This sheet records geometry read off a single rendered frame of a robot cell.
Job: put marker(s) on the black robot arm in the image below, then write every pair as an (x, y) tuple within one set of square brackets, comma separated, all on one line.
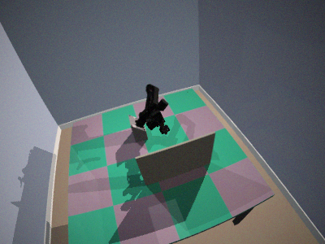
[(151, 106)]

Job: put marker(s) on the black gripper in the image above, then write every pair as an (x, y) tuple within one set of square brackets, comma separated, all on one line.
[(159, 121)]

